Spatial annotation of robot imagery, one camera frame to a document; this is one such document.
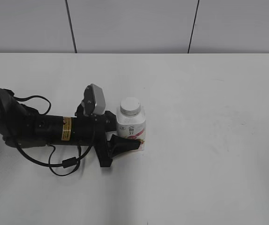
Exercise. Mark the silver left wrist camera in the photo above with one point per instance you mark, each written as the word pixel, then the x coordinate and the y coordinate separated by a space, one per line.
pixel 93 101

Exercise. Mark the white bottle cap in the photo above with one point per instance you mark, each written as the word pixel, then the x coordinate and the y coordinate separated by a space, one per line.
pixel 130 106

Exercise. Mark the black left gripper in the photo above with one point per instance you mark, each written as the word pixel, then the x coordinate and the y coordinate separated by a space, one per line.
pixel 90 131

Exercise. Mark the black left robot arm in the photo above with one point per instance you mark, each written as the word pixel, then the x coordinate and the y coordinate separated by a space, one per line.
pixel 24 127

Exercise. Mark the white yili changqing bottle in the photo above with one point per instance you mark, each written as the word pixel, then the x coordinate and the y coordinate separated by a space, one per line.
pixel 132 125

